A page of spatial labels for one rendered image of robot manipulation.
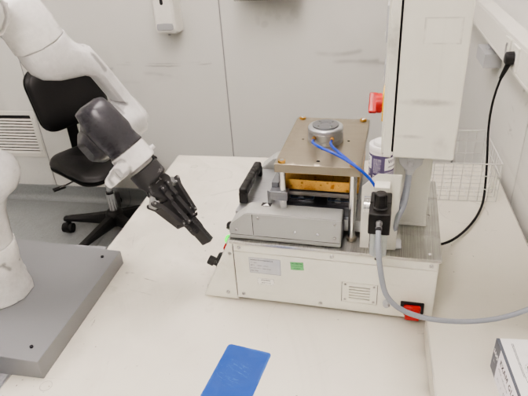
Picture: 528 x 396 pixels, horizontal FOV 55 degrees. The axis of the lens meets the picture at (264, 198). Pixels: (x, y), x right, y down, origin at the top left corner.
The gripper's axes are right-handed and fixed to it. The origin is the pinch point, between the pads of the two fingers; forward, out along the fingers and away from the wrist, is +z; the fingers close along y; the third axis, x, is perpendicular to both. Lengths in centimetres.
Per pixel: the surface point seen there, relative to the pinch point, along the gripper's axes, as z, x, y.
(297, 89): 12, 34, 156
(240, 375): 22.4, -8.3, -26.7
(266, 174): 2.2, -11.5, 21.1
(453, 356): 43, -43, -14
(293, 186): 2.6, -26.5, 4.5
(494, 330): 48, -49, -4
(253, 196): 1.8, -12.5, 9.4
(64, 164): -33, 131, 91
